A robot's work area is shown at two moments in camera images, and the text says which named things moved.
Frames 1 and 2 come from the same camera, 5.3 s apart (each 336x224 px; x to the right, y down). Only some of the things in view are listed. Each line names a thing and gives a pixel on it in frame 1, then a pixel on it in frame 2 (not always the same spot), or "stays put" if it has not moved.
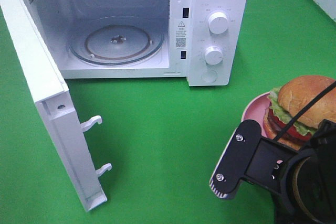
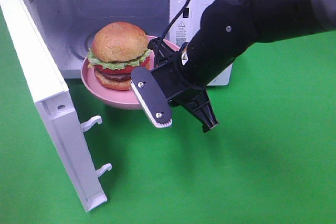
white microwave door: [53, 97] stays put
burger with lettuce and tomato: [286, 102] to [117, 48]
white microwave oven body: [189, 25] stays put
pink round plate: [255, 110] to [126, 99]
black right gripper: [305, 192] to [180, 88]
